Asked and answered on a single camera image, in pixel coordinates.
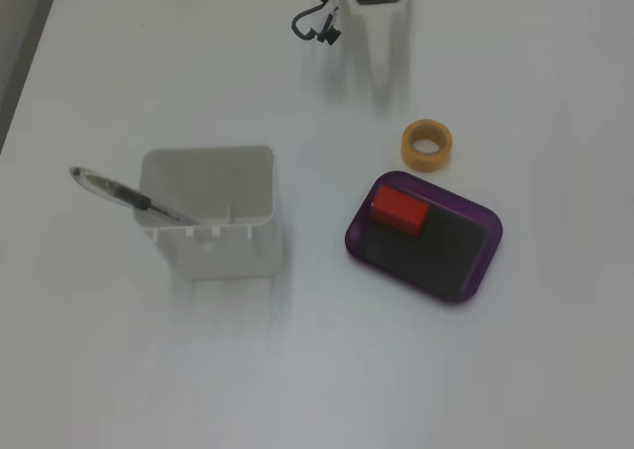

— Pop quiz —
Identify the purple plastic tray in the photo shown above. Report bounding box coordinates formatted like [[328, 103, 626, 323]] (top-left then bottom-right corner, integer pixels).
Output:
[[344, 170, 505, 304]]

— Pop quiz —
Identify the white square plastic box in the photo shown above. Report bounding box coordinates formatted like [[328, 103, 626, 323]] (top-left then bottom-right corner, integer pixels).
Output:
[[138, 145, 286, 281]]

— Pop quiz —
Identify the yellow tape roll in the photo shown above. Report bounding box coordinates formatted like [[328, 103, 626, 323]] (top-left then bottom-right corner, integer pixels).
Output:
[[399, 118, 455, 174]]

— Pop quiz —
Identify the red rectangular block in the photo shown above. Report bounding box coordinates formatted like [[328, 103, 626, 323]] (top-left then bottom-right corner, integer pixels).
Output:
[[370, 185, 431, 238]]

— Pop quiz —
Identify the clear black ballpoint pen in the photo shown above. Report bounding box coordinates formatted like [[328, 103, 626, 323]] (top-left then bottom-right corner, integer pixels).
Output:
[[68, 166, 202, 227]]

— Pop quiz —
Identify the black cable loop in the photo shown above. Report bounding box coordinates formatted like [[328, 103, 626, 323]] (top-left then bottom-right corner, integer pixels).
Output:
[[290, 0, 344, 47]]

